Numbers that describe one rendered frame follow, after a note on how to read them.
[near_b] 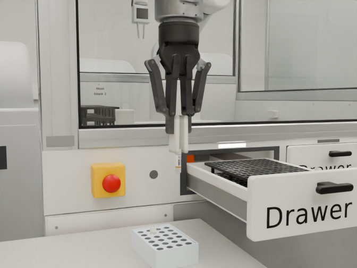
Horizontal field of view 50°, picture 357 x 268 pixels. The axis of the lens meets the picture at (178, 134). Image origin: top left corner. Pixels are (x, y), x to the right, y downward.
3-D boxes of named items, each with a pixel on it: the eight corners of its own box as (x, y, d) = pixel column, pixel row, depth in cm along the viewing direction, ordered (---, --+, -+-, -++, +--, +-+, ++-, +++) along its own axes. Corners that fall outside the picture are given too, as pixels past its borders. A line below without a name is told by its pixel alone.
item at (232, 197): (367, 213, 75) (368, 183, 74) (254, 229, 66) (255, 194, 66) (257, 175, 112) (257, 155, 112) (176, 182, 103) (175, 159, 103)
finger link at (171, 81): (181, 55, 68) (174, 53, 68) (177, 117, 69) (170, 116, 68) (172, 56, 72) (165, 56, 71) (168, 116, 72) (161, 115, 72)
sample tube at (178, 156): (182, 172, 72) (183, 148, 71) (176, 173, 71) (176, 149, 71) (179, 171, 73) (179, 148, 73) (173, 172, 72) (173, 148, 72)
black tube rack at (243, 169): (322, 203, 81) (323, 173, 80) (250, 212, 75) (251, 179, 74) (264, 182, 102) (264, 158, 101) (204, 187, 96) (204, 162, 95)
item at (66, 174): (386, 181, 120) (389, 135, 118) (43, 215, 84) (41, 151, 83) (237, 145, 208) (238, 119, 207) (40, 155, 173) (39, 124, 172)
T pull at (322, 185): (354, 191, 66) (354, 183, 66) (319, 195, 64) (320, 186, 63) (338, 186, 70) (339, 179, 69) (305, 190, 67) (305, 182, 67)
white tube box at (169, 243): (198, 263, 69) (198, 243, 69) (156, 272, 66) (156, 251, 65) (169, 240, 80) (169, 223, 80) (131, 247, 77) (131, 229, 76)
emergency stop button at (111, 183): (121, 192, 83) (121, 174, 82) (103, 194, 81) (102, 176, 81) (118, 190, 85) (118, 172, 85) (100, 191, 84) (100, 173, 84)
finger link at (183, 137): (177, 115, 73) (180, 115, 73) (177, 151, 73) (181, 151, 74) (184, 115, 70) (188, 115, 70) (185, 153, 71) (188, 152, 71)
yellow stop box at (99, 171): (126, 197, 85) (126, 165, 85) (94, 200, 83) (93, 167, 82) (121, 191, 90) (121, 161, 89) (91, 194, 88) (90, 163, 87)
